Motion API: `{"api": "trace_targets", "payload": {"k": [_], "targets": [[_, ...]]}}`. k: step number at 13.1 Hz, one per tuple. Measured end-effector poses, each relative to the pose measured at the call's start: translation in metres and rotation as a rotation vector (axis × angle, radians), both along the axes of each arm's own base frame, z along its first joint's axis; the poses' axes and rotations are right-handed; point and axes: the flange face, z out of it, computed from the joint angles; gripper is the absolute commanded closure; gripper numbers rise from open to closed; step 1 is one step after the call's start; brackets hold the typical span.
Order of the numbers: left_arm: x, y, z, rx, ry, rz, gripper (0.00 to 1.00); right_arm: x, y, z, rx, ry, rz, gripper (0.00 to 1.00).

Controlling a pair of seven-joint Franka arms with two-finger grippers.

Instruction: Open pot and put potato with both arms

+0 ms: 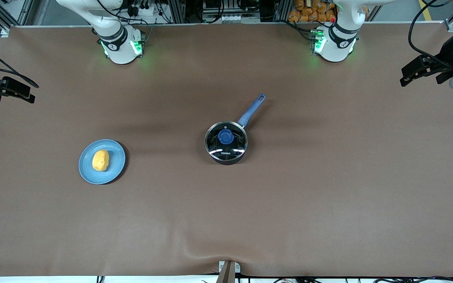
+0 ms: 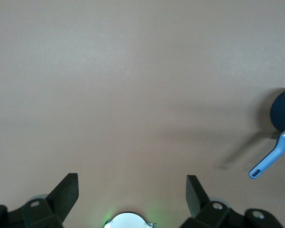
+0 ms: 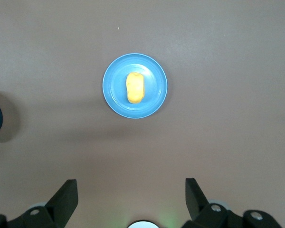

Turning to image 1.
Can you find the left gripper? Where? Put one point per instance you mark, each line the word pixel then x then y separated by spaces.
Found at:
pixel 448 56

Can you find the yellow potato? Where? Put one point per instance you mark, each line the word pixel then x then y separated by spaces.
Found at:
pixel 100 160

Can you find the glass lid with blue knob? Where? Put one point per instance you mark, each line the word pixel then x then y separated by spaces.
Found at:
pixel 226 136

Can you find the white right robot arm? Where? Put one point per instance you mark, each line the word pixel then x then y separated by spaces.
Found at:
pixel 120 47

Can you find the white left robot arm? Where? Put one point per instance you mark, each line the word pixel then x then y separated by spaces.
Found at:
pixel 336 47

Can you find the blue round plate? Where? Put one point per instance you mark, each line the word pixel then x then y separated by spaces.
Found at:
pixel 115 166

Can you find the pile of orange packets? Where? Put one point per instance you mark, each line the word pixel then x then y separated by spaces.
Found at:
pixel 309 11

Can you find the white power strip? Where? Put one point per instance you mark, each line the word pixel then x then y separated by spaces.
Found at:
pixel 144 11
pixel 230 18

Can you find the brown table cover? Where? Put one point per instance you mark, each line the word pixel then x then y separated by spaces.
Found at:
pixel 328 196

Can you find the aluminium frame post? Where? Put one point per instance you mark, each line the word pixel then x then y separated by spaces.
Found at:
pixel 282 11
pixel 176 11

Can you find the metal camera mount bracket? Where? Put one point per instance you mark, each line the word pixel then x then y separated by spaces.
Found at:
pixel 228 275

